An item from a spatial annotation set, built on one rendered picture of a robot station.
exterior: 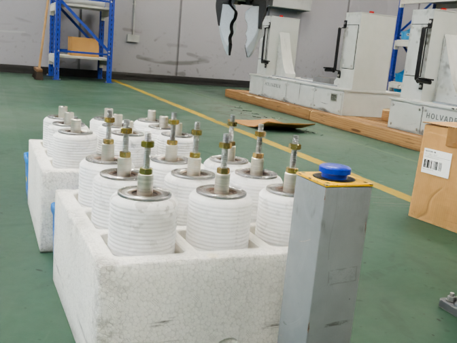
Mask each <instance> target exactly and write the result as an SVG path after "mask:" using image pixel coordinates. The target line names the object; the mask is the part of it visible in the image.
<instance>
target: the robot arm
mask: <svg viewBox="0 0 457 343"><path fill-rule="evenodd" d="M241 4H242V5H253V6H252V7H251V8H250V9H248V10H247V11H246V12H245V20H246V22H247V24H248V28H247V31H246V37H247V40H246V44H245V49H246V56H247V57H250V56H251V55H252V53H253V52H254V50H255V48H256V46H257V43H258V41H259V39H261V38H262V37H263V36H264V34H265V28H264V26H263V20H264V19H265V16H266V15H267V11H268V8H269V5H272V6H273V0H216V15H217V20H218V26H219V30H220V36H221V40H222V44H223V46H224V49H225V52H226V54H227V55H229V56H230V55H231V49H232V36H234V35H235V34H236V30H237V23H236V22H235V21H236V19H237V14H238V13H237V10H236V6H235V5H241Z"/></svg>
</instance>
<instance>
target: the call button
mask: <svg viewBox="0 0 457 343"><path fill-rule="evenodd" d="M351 170H352V169H351V168H350V167H349V166H347V165H342V164H338V163H322V164H320V165H319V171H320V172H322V175H321V176H322V177H324V178H328V179H332V180H346V179H347V176H349V175H350V174H351Z"/></svg>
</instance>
